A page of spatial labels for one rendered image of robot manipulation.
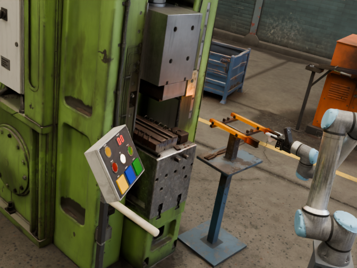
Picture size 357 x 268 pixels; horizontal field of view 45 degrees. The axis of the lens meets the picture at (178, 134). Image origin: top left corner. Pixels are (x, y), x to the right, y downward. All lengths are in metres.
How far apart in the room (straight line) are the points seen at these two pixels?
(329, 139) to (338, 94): 3.44
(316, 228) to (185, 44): 1.27
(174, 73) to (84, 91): 0.55
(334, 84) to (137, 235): 3.66
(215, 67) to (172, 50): 3.93
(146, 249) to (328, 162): 1.34
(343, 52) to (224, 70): 1.64
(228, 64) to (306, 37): 4.12
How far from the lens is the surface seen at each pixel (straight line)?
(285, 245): 3.73
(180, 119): 2.97
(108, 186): 2.11
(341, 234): 2.59
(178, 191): 2.95
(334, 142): 2.44
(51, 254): 3.27
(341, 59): 5.81
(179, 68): 2.54
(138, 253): 3.08
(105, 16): 2.32
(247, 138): 2.80
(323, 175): 2.48
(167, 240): 3.21
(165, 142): 2.69
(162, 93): 2.50
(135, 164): 2.29
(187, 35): 2.51
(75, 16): 2.60
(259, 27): 10.49
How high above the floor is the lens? 2.16
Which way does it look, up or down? 25 degrees down
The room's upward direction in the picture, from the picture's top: 9 degrees clockwise
